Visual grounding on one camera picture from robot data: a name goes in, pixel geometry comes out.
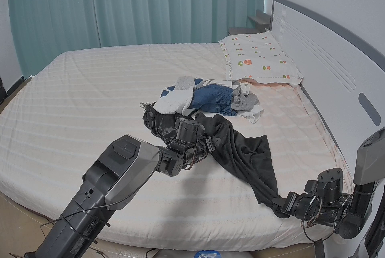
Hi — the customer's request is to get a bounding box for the black shiny garment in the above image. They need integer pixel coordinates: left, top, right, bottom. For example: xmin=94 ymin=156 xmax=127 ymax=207
xmin=139 ymin=101 xmax=181 ymax=146

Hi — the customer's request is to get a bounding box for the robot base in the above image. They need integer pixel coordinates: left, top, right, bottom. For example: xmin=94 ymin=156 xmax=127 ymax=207
xmin=150 ymin=248 xmax=232 ymax=258

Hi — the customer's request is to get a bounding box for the white printed pillow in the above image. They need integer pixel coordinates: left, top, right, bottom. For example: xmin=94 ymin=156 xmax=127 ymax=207
xmin=218 ymin=29 xmax=304 ymax=84

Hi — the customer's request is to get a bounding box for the grey bedside table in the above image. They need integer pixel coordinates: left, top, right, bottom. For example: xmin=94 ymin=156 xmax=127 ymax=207
xmin=228 ymin=9 xmax=273 ymax=36

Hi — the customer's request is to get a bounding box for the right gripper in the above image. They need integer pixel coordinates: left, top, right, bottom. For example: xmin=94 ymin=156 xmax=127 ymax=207
xmin=281 ymin=191 xmax=313 ymax=219

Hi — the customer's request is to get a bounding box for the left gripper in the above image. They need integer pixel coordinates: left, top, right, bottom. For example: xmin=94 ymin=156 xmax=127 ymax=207
xmin=193 ymin=136 xmax=218 ymax=160

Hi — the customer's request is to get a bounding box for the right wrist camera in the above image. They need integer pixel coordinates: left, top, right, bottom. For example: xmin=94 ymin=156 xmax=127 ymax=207
xmin=304 ymin=179 xmax=319 ymax=195

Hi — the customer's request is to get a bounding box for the pile of clothes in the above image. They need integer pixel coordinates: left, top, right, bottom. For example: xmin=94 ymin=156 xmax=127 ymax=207
xmin=153 ymin=76 xmax=265 ymax=125

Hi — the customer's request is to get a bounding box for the bed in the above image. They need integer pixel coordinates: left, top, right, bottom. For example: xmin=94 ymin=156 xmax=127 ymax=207
xmin=0 ymin=0 xmax=385 ymax=248

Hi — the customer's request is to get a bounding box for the black T-shirt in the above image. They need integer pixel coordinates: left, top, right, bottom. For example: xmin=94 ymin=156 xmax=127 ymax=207
xmin=192 ymin=113 xmax=288 ymax=219

